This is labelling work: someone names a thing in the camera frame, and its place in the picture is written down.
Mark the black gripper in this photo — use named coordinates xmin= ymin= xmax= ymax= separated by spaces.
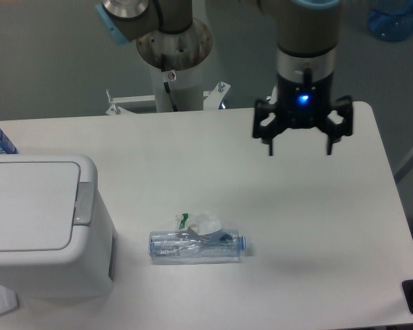
xmin=252 ymin=70 xmax=354 ymax=157

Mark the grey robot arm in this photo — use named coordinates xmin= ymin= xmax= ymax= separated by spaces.
xmin=96 ymin=1 xmax=353 ymax=151

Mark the white trash can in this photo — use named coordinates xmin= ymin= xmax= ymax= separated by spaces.
xmin=0 ymin=155 xmax=117 ymax=298

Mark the white trash can lid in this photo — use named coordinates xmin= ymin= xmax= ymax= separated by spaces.
xmin=0 ymin=162 xmax=80 ymax=252

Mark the blue water jug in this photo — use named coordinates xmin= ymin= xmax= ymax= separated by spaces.
xmin=366 ymin=1 xmax=413 ymax=42

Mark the crumpled white paper wrapper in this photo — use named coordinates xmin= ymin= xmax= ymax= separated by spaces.
xmin=176 ymin=212 xmax=223 ymax=236

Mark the clear plastic water bottle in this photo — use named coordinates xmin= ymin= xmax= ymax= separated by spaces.
xmin=148 ymin=229 xmax=252 ymax=265

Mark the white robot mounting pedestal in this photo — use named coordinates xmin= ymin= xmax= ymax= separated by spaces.
xmin=105 ymin=19 xmax=231 ymax=116

